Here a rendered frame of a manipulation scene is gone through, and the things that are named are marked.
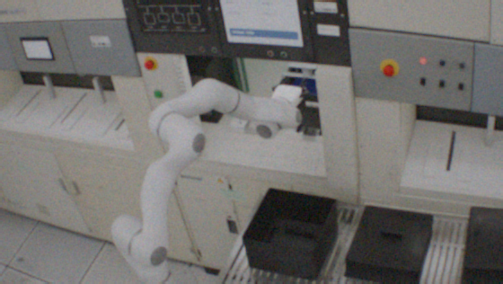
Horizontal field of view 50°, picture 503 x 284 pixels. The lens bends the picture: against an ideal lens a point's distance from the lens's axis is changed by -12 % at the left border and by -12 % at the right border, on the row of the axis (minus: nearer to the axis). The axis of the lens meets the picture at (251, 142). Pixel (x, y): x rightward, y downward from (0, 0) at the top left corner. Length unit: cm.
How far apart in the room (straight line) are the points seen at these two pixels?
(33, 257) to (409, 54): 270
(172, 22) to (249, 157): 70
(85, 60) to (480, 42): 164
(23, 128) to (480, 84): 241
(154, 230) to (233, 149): 85
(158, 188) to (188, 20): 66
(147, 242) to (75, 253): 184
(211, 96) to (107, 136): 118
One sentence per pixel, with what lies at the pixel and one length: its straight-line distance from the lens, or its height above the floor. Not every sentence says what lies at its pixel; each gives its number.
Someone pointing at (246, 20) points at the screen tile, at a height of 157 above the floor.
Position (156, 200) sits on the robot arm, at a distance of 190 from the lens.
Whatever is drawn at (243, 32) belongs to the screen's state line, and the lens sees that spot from 214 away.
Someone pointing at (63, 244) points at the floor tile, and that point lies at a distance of 380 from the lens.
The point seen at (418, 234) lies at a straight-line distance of 222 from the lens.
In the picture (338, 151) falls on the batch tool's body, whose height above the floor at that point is 106.
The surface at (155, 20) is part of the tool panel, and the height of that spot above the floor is 156.
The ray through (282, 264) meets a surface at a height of 83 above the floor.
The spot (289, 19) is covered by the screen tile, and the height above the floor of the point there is 158.
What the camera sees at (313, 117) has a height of 101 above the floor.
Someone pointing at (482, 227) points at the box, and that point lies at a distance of 206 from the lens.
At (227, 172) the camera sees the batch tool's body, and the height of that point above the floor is 81.
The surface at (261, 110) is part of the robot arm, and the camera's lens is 207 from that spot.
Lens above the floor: 252
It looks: 38 degrees down
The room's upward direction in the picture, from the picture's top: 11 degrees counter-clockwise
